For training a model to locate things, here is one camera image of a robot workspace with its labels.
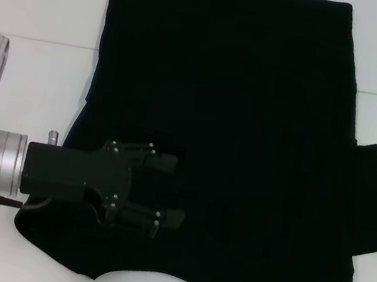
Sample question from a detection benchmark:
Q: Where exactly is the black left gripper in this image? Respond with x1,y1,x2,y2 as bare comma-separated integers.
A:
15,123,197,244

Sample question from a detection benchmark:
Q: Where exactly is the black shirt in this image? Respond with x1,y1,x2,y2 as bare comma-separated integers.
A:
5,0,377,282

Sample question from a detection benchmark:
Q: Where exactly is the left arm cable with connectors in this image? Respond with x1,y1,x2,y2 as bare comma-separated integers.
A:
0,121,64,216

